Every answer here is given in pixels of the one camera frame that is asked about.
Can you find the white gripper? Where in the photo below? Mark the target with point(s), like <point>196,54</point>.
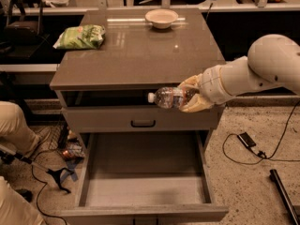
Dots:
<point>210,82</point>

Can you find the clear plastic water bottle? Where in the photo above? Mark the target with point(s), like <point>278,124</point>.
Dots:
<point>172,97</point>

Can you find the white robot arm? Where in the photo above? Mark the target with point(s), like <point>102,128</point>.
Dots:
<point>272,61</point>

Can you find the grey drawer cabinet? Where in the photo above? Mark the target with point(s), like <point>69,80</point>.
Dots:
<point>134,59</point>

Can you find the open grey drawer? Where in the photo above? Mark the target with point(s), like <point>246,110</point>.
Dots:
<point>144,178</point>

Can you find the black phone on floor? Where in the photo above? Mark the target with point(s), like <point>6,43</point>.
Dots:
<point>246,140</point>

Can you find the white ceramic bowl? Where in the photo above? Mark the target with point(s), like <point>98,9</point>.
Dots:
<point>161,18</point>

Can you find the black bar on floor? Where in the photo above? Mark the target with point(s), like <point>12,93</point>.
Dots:
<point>285,197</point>

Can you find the green chip bag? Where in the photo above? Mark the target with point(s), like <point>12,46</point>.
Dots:
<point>83,37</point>

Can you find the snack packet on floor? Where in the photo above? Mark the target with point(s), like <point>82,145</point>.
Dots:
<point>71,151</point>

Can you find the black chair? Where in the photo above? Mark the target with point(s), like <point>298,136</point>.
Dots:
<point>23,36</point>

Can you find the person leg beige trousers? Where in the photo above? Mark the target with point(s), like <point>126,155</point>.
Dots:
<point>15,132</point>

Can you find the black tripod stand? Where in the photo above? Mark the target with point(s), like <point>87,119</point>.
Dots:
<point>56,175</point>

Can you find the closed drawer with handle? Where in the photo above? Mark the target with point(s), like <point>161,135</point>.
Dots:
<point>138,118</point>

